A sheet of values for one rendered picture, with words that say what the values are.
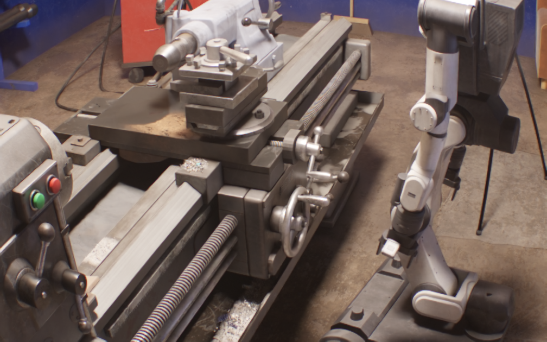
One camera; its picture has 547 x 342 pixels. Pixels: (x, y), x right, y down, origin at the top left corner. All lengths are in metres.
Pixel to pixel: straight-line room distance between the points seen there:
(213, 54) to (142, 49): 3.03
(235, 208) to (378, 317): 0.74
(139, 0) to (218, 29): 2.56
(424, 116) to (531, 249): 1.55
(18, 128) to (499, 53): 1.27
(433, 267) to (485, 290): 0.22
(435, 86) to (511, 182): 2.02
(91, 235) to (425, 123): 0.98
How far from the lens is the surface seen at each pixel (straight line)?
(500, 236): 3.25
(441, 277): 2.34
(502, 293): 2.32
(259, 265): 2.04
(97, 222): 2.02
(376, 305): 2.47
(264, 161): 1.94
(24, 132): 1.20
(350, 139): 3.10
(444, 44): 1.71
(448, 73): 1.74
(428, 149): 1.85
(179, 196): 1.85
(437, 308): 2.33
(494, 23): 1.83
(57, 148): 1.49
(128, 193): 2.14
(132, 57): 4.94
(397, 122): 4.24
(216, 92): 1.87
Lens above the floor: 1.79
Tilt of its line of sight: 28 degrees down
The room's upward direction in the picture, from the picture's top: 1 degrees counter-clockwise
